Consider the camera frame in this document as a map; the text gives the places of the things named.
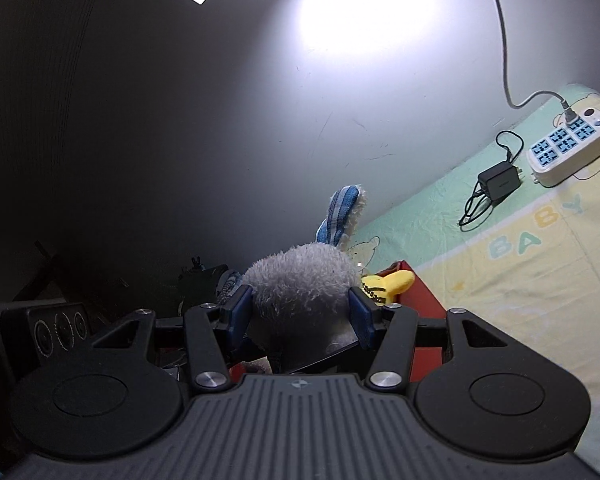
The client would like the yellow tiger plush toy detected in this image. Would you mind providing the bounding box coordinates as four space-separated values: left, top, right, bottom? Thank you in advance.
361 270 415 306

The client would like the pink bunny plush toy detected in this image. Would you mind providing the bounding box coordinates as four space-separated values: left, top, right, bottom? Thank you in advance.
242 184 366 370

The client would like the pile of dark clothes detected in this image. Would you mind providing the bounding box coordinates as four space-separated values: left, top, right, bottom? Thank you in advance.
178 257 242 312

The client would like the red cardboard box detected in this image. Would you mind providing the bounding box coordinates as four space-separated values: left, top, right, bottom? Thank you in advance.
230 261 448 385

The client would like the cartoon baby blanket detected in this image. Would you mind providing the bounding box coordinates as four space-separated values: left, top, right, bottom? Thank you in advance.
341 81 600 478

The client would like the black gauge device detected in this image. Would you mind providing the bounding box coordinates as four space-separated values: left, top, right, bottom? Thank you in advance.
0 299 94 362

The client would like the black power adapter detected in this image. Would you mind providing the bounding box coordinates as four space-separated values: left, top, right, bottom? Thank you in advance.
477 162 521 203

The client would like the white power strip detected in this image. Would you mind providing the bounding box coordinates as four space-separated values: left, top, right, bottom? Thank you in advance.
527 107 600 188

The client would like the grey power cable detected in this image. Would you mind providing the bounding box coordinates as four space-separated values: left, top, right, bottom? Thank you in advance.
482 0 579 126

